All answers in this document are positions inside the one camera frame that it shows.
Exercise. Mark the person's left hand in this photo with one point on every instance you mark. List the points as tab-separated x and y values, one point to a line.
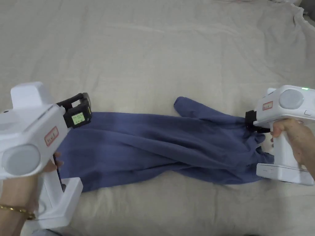
17	189

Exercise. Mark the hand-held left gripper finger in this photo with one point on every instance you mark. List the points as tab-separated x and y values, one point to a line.
78	117
78	98

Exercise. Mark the person's right hand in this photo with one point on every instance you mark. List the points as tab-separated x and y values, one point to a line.
297	140

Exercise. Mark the person's left forearm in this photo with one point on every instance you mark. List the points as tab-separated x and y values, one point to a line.
12	221

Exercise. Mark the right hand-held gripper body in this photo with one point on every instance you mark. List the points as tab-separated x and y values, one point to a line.
290	103

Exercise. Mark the dark blue shirt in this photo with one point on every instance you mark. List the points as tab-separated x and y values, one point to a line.
147	142

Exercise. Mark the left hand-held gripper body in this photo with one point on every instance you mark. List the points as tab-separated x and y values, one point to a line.
29	123

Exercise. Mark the bed with beige sheet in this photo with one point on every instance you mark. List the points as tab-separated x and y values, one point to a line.
147	61

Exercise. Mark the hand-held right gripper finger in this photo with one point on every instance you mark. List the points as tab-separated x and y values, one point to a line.
260	130

